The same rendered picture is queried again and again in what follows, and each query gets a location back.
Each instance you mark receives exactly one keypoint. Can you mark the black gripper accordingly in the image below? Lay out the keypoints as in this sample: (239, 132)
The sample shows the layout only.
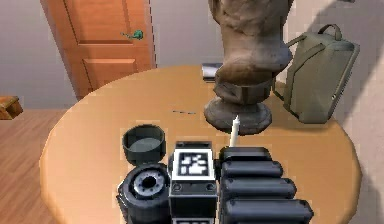
(145, 193)

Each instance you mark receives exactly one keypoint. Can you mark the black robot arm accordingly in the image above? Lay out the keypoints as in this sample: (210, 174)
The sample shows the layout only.
(253, 186)

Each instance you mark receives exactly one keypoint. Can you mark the black round bowl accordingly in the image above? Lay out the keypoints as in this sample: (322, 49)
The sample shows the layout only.
(144, 144)

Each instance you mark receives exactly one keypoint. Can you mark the round wooden table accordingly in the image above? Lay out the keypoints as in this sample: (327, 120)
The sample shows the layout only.
(100, 160)

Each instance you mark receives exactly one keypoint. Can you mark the white candle stick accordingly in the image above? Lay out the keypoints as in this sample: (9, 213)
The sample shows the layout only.
(234, 131)

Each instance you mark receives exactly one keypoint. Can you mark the orange wooden room door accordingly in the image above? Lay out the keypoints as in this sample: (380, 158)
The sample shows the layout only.
(106, 50)

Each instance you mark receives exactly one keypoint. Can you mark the brown wooden furniture corner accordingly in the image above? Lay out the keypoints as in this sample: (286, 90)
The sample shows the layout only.
(9, 106)

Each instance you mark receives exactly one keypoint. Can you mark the brown stone bust statue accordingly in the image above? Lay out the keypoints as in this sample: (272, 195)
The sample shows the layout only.
(250, 60)

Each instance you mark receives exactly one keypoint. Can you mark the olive green backpack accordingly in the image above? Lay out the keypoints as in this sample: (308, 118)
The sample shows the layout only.
(316, 80)

